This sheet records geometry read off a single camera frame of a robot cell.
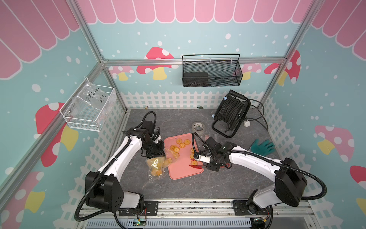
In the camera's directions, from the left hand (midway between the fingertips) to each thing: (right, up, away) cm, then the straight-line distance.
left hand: (164, 157), depth 78 cm
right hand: (+26, -5, +6) cm, 27 cm away
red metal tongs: (+18, -7, +7) cm, 21 cm away
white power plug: (+58, +18, +29) cm, 67 cm away
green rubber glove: (+65, +1, +18) cm, 68 cm away
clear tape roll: (+21, +15, +31) cm, 40 cm away
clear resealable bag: (-5, -6, +5) cm, 10 cm away
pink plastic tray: (+8, -9, +10) cm, 16 cm away
